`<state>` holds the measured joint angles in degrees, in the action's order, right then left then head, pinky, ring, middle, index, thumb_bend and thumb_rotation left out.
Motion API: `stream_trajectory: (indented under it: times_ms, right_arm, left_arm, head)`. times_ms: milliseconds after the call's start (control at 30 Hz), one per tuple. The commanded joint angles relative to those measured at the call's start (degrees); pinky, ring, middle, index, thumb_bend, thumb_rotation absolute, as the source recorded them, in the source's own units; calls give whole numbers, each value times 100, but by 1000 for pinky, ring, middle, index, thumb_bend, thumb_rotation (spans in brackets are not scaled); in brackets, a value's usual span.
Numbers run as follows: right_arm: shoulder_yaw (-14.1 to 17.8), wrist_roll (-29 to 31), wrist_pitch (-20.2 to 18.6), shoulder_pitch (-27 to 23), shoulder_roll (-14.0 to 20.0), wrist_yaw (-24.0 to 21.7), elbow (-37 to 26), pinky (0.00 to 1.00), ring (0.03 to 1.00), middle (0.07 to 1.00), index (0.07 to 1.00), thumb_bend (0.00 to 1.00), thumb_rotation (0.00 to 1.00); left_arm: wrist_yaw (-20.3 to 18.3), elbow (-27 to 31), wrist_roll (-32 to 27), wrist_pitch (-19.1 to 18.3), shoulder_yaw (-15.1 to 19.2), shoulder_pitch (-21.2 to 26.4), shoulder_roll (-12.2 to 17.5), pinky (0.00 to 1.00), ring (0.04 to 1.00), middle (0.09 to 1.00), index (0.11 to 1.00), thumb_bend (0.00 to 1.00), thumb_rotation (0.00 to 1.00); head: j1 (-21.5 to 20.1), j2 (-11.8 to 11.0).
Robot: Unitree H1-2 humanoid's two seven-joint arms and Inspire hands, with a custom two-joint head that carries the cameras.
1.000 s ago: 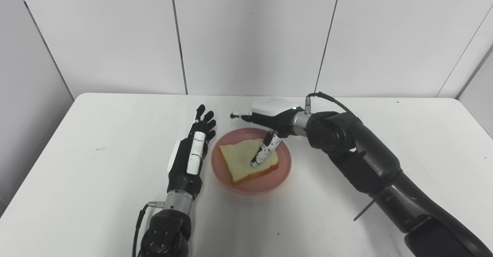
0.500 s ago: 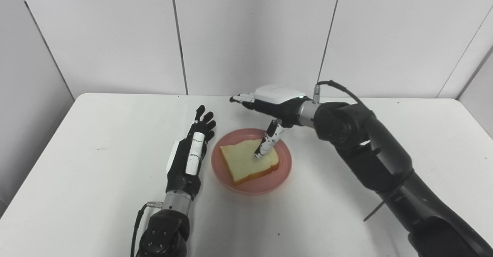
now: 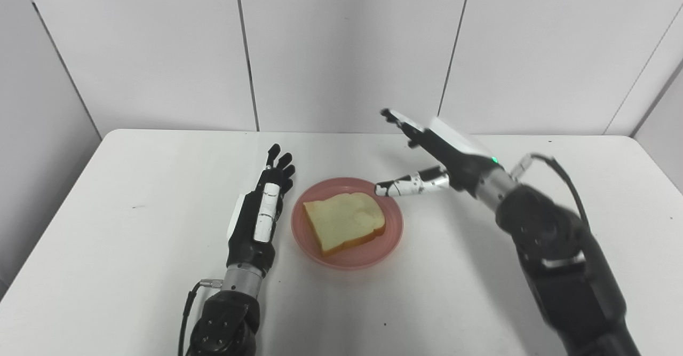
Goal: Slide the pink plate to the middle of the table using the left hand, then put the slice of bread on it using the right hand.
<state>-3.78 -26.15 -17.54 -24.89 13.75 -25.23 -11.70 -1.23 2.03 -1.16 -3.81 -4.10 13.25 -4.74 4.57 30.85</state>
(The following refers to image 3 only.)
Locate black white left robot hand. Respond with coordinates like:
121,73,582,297
226,144,296,279

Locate slice of white bread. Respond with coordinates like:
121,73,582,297
303,192,386,257

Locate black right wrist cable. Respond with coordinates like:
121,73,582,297
511,153,590,228

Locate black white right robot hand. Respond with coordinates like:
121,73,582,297
374,108,506,197

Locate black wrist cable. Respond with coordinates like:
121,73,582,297
178,279,224,356
511,153,590,228

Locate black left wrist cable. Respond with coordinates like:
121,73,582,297
178,279,224,356

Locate pink round plate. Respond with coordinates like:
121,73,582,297
291,178,404,270

